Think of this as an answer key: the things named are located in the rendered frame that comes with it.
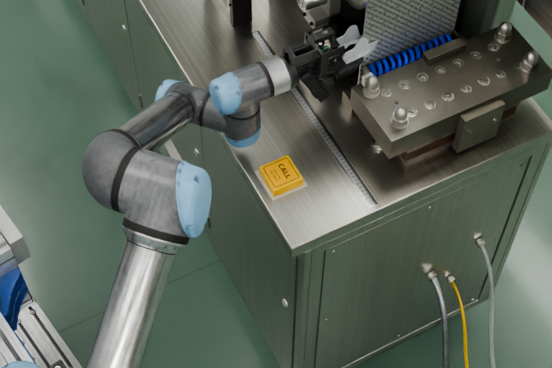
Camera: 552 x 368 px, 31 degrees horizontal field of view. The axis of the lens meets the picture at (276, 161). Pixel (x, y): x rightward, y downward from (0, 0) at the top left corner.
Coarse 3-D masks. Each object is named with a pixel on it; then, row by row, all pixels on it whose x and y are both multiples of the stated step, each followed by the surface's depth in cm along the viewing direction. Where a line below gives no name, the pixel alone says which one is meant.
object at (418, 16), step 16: (400, 0) 197; (416, 0) 200; (432, 0) 202; (448, 0) 205; (368, 16) 196; (384, 16) 199; (400, 16) 201; (416, 16) 204; (432, 16) 207; (448, 16) 210; (368, 32) 200; (384, 32) 203; (400, 32) 205; (416, 32) 208; (432, 32) 211; (448, 32) 214; (384, 48) 207; (400, 48) 210; (368, 64) 209
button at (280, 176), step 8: (280, 160) 207; (288, 160) 207; (264, 168) 206; (272, 168) 206; (280, 168) 206; (288, 168) 206; (296, 168) 206; (264, 176) 205; (272, 176) 205; (280, 176) 205; (288, 176) 205; (296, 176) 205; (272, 184) 203; (280, 184) 203; (288, 184) 204; (296, 184) 205; (272, 192) 204; (280, 192) 204
